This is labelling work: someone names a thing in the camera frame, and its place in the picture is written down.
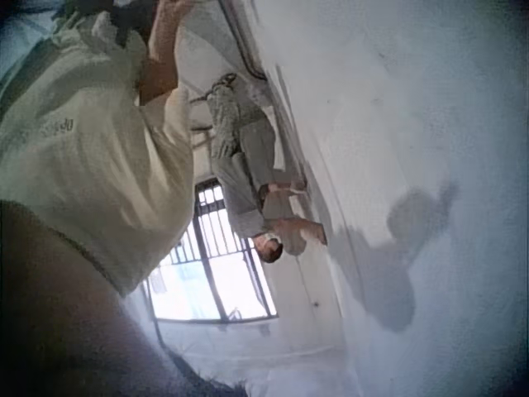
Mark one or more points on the barred window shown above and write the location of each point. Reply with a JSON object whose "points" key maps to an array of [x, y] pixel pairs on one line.
{"points": [[211, 269]]}

